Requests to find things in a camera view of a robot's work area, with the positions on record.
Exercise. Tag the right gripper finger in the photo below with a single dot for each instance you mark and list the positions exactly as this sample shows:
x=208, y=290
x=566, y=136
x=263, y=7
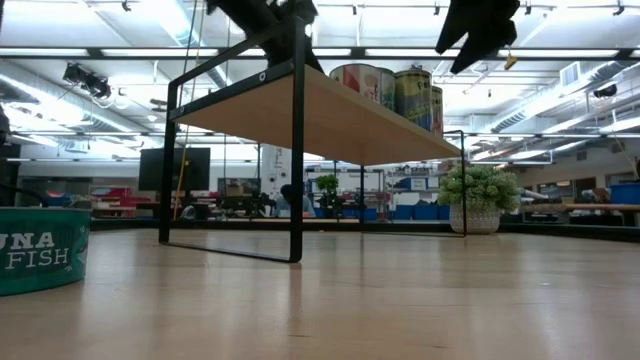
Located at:
x=455, y=37
x=492, y=45

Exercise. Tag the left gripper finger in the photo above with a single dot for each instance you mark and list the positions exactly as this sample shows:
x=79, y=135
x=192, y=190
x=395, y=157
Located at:
x=280, y=52

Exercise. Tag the blue peas can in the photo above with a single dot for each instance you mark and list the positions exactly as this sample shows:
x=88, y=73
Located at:
x=414, y=100

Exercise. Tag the peaches can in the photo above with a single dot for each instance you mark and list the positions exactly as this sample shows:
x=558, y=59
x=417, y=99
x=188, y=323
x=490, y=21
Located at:
x=438, y=112

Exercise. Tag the red label can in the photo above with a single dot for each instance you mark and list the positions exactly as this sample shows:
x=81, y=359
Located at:
x=352, y=80

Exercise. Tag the green tin can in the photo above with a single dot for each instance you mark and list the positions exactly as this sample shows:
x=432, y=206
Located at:
x=388, y=90

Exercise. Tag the teal tuna fish can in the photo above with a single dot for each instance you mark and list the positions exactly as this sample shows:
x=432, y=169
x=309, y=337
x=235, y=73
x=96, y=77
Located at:
x=45, y=270

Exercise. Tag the black background robot arm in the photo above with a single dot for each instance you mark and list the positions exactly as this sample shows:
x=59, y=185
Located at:
x=245, y=205

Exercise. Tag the yellow hanging tag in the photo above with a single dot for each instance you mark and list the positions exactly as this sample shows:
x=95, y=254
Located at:
x=510, y=61

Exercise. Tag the black ceiling beam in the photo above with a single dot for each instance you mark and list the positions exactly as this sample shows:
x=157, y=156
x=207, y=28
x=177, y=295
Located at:
x=360, y=52

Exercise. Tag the small dark green plant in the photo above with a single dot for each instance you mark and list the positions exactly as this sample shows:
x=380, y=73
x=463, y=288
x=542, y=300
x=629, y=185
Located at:
x=327, y=182

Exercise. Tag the person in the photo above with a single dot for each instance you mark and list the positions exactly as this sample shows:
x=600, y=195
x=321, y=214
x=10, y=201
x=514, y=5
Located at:
x=286, y=197

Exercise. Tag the green plant in white pot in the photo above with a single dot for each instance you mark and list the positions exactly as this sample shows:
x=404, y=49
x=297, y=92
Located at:
x=480, y=190

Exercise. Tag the blue box on rack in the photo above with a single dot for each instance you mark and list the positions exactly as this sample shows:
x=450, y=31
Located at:
x=412, y=183

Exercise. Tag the metal storage rack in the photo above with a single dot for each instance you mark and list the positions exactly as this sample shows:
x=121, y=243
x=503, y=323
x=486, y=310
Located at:
x=385, y=175

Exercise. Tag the black monitor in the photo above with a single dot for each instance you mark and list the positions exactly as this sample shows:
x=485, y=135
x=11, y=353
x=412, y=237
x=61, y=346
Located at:
x=160, y=170

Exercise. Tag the blue storage bin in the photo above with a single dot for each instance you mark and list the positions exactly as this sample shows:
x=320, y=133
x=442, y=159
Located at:
x=402, y=212
x=425, y=212
x=444, y=212
x=369, y=214
x=625, y=193

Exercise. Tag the black ceiling-mounted device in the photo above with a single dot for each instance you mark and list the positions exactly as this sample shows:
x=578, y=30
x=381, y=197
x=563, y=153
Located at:
x=87, y=80

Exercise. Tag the wooden table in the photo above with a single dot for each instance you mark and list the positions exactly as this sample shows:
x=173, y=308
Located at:
x=600, y=207

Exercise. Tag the red storage bins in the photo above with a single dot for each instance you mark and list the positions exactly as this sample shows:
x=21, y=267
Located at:
x=115, y=192

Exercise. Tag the black frame wooden shelf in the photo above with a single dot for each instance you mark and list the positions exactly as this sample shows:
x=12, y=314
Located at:
x=340, y=125

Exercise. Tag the black dome camera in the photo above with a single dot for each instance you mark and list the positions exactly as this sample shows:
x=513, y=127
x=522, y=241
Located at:
x=605, y=91

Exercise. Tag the black table edge rail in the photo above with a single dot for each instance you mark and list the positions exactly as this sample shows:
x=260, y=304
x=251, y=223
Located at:
x=550, y=231

